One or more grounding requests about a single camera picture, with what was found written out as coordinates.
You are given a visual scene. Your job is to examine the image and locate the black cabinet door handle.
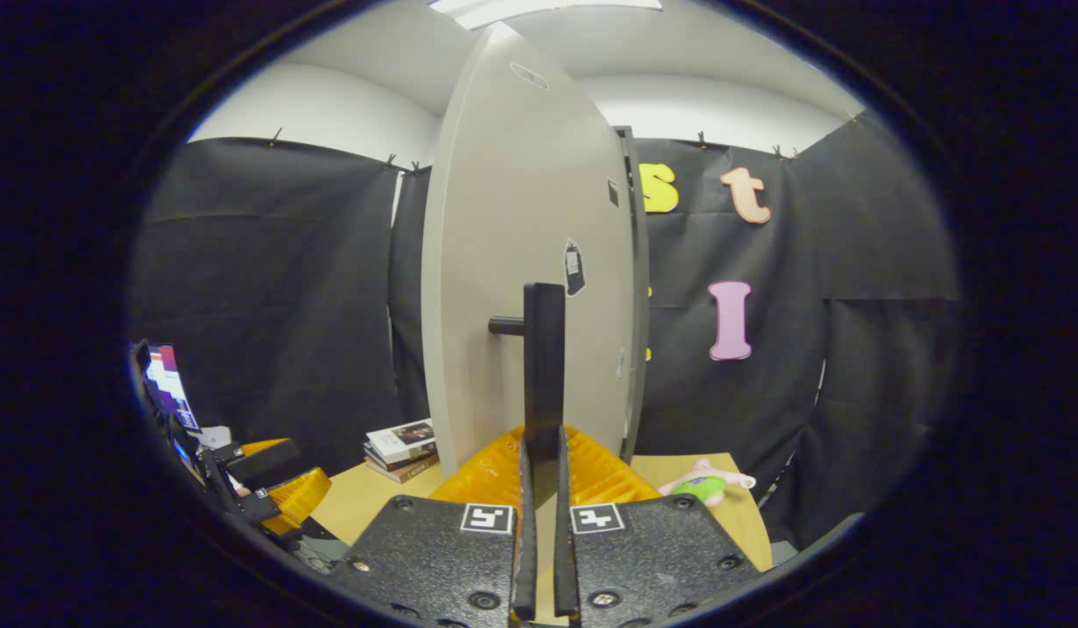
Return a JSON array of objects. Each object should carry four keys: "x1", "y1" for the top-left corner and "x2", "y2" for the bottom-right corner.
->
[{"x1": 489, "y1": 282, "x2": 566, "y2": 511}]

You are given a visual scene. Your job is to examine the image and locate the dark book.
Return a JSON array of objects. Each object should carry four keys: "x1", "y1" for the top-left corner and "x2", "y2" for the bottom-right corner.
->
[{"x1": 365, "y1": 445, "x2": 439, "y2": 474}]

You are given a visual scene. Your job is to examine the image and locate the black backdrop cloth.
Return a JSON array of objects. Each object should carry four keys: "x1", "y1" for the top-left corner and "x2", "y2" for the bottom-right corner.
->
[{"x1": 129, "y1": 109, "x2": 963, "y2": 550}]

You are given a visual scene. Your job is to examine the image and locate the pink and green plush toy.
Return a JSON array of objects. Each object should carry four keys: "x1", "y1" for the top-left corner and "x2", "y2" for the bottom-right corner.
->
[{"x1": 658, "y1": 458, "x2": 756, "y2": 509}]

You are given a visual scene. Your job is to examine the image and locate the dark grey cabinet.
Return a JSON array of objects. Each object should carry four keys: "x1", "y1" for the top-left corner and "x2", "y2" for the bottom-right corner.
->
[{"x1": 616, "y1": 125, "x2": 652, "y2": 465}]

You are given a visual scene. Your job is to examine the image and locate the brown book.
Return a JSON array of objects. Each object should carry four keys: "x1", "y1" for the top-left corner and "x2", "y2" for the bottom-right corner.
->
[{"x1": 366, "y1": 454, "x2": 440, "y2": 485}]

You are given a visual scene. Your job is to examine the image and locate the lit computer screen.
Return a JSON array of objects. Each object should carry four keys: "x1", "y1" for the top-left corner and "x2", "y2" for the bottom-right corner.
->
[{"x1": 136, "y1": 342, "x2": 200, "y2": 434}]

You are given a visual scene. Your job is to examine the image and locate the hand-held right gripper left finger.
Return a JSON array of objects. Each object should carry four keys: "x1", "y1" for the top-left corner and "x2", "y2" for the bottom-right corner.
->
[{"x1": 328, "y1": 425, "x2": 540, "y2": 628}]

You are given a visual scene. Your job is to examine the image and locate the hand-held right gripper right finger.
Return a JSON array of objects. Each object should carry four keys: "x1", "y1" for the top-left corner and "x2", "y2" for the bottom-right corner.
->
[{"x1": 553, "y1": 425, "x2": 764, "y2": 628}]

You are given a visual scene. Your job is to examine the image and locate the white covered book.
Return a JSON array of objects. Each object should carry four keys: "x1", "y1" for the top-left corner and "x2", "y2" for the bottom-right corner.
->
[{"x1": 365, "y1": 420, "x2": 437, "y2": 464}]

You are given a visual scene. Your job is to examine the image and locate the ceiling light panel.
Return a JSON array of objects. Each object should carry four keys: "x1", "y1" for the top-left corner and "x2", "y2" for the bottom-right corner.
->
[{"x1": 430, "y1": 0, "x2": 664, "y2": 31}]

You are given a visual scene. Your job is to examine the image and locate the light grey cabinet door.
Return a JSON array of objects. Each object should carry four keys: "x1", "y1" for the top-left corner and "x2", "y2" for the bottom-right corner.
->
[{"x1": 421, "y1": 22, "x2": 638, "y2": 479}]

